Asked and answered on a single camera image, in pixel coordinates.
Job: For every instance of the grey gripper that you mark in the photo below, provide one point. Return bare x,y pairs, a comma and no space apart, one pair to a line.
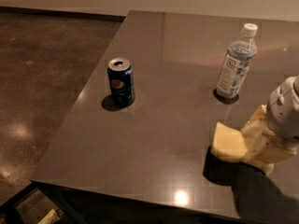
284,113

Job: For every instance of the yellow sponge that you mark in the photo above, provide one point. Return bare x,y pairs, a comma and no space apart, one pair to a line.
228,144

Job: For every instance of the clear plastic water bottle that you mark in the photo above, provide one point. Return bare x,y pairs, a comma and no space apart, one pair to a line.
238,59

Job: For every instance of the blue Pepsi can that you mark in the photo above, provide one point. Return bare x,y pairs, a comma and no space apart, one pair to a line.
121,81

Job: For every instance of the yellow object under table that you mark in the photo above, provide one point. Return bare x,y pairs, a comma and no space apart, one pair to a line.
50,218

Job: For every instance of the dark table frame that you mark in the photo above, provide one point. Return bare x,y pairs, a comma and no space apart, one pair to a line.
34,201

